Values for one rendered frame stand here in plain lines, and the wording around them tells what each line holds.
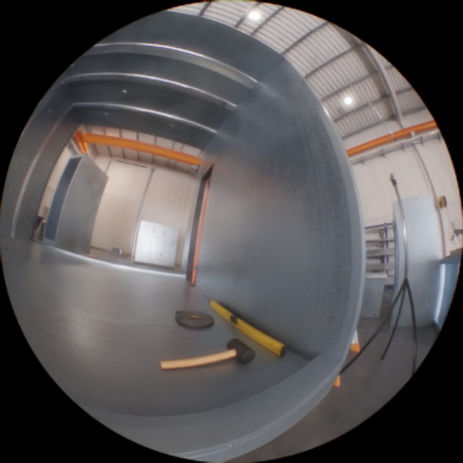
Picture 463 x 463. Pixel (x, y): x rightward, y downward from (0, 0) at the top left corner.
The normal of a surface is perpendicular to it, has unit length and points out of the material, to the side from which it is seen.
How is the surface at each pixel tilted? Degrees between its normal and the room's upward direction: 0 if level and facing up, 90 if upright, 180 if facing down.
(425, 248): 90
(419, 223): 90
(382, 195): 90
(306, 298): 90
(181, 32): 180
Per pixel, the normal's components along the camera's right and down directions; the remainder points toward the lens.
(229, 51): -0.11, 0.97
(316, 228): -0.86, -0.18
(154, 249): 0.50, -0.12
